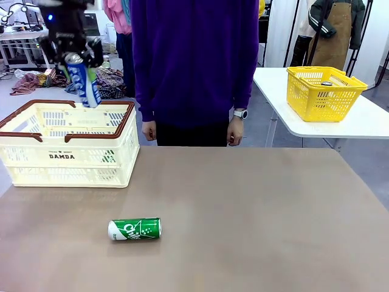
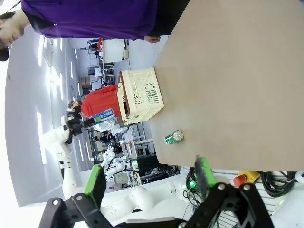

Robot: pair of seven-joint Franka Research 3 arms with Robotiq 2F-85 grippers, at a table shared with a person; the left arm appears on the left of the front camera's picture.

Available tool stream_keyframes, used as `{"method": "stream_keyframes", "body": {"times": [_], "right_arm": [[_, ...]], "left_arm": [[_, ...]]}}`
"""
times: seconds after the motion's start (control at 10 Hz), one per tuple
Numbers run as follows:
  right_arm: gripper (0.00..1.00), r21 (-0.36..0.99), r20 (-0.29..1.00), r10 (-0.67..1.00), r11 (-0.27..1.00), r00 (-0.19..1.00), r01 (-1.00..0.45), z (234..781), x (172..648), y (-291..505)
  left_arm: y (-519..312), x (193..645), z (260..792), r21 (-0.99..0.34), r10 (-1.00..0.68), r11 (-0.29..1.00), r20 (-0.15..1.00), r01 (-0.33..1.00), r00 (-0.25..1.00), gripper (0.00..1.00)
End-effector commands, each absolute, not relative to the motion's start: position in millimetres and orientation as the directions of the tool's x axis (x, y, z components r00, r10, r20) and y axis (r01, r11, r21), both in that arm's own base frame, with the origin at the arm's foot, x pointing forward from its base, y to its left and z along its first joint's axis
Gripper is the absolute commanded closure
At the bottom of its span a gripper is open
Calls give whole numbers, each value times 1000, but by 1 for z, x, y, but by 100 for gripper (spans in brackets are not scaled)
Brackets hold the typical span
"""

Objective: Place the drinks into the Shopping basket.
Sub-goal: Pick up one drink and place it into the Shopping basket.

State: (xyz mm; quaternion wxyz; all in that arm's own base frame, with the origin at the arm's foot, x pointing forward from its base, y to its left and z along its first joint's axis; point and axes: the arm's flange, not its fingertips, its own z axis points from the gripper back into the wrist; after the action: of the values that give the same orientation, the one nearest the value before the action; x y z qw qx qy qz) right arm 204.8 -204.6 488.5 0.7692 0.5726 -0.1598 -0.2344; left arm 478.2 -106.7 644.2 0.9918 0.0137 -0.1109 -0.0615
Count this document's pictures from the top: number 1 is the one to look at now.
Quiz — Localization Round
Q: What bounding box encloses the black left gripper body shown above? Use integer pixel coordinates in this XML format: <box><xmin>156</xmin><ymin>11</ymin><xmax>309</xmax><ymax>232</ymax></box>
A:
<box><xmin>45</xmin><ymin>0</ymin><xmax>88</xmax><ymax>55</ymax></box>

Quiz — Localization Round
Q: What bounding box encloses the person's left forearm purple sleeve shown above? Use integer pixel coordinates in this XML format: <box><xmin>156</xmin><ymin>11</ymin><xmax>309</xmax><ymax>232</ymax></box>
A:
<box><xmin>232</xmin><ymin>63</ymin><xmax>258</xmax><ymax>113</ymax></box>

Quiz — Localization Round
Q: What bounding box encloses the person's right forearm purple sleeve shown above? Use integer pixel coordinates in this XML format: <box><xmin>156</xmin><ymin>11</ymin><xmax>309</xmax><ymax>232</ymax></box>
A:
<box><xmin>134</xmin><ymin>72</ymin><xmax>158</xmax><ymax>123</ymax></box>

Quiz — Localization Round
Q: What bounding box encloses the cream basket with brown rim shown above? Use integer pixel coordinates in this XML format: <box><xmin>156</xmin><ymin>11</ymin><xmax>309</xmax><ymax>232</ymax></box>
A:
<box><xmin>0</xmin><ymin>99</ymin><xmax>140</xmax><ymax>189</ymax></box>

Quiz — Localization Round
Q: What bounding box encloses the yellow plastic basket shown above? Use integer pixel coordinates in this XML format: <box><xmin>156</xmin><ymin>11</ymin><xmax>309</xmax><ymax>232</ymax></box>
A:
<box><xmin>286</xmin><ymin>66</ymin><xmax>369</xmax><ymax>123</ymax></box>

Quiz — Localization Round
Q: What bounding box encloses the person's right hand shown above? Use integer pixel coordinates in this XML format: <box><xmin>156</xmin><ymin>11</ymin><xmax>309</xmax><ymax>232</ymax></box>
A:
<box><xmin>142</xmin><ymin>119</ymin><xmax>157</xmax><ymax>142</ymax></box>

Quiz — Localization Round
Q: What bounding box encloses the person's left hand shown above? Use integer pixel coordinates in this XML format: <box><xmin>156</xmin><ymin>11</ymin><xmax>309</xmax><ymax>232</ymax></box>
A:
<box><xmin>227</xmin><ymin>117</ymin><xmax>245</xmax><ymax>147</ymax></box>

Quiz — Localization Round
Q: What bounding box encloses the black framed panel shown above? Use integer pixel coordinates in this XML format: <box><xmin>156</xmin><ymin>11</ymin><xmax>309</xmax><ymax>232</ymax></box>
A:
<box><xmin>83</xmin><ymin>12</ymin><xmax>102</xmax><ymax>37</ymax></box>

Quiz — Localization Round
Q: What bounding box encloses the colourful clothes pile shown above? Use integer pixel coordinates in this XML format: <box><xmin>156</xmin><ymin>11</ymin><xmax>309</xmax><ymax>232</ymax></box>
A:
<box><xmin>64</xmin><ymin>65</ymin><xmax>127</xmax><ymax>100</ymax></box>

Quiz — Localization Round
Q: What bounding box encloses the grey background desk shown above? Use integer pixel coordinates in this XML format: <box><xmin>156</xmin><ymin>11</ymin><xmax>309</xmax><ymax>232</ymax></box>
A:
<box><xmin>0</xmin><ymin>29</ymin><xmax>55</xmax><ymax>70</ymax></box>

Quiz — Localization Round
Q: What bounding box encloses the patterned brown floor cloth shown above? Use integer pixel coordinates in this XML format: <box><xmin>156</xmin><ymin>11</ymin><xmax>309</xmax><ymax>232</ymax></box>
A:
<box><xmin>10</xmin><ymin>68</ymin><xmax>69</xmax><ymax>97</ymax></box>

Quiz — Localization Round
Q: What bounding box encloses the pink jacketed standing figure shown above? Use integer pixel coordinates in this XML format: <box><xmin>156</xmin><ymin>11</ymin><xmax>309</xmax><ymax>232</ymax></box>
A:
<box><xmin>102</xmin><ymin>0</ymin><xmax>137</xmax><ymax>99</ymax></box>

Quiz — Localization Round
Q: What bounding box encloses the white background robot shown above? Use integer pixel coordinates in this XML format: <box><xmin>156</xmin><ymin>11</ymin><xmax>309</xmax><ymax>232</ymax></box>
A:
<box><xmin>0</xmin><ymin>3</ymin><xmax>40</xmax><ymax>28</ymax></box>

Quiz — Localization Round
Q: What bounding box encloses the person in purple sweater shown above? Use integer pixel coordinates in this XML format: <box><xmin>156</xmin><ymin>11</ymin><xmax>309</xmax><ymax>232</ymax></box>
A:
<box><xmin>129</xmin><ymin>0</ymin><xmax>260</xmax><ymax>147</ymax></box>

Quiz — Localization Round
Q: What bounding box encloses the small white floor box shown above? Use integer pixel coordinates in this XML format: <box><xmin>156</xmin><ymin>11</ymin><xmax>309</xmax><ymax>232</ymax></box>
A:
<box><xmin>257</xmin><ymin>43</ymin><xmax>267</xmax><ymax>66</ymax></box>

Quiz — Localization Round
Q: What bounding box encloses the white hanging curtain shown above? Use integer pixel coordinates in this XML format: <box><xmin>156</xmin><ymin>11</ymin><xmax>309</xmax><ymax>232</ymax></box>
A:
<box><xmin>263</xmin><ymin>0</ymin><xmax>305</xmax><ymax>68</ymax></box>

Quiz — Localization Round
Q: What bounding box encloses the black rack pole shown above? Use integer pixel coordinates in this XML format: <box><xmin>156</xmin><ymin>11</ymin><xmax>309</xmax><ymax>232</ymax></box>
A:
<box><xmin>346</xmin><ymin>0</ymin><xmax>374</xmax><ymax>77</ymax></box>
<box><xmin>283</xmin><ymin>0</ymin><xmax>301</xmax><ymax>68</ymax></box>

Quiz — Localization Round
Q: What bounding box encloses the cream topped mannequin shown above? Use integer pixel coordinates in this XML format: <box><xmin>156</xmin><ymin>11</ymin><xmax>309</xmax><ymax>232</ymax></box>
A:
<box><xmin>291</xmin><ymin>0</ymin><xmax>315</xmax><ymax>68</ymax></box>

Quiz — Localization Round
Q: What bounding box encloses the mannequin with brown apron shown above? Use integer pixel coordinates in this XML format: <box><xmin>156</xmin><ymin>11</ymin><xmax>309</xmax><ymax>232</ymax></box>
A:
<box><xmin>306</xmin><ymin>0</ymin><xmax>366</xmax><ymax>72</ymax></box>

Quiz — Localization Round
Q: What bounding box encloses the white side table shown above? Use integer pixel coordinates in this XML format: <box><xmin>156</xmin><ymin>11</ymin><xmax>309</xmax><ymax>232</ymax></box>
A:
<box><xmin>252</xmin><ymin>67</ymin><xmax>389</xmax><ymax>150</ymax></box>

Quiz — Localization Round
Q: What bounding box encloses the black slanted stand pole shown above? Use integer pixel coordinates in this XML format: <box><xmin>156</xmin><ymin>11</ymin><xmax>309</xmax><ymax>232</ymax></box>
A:
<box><xmin>376</xmin><ymin>49</ymin><xmax>389</xmax><ymax>89</ymax></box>

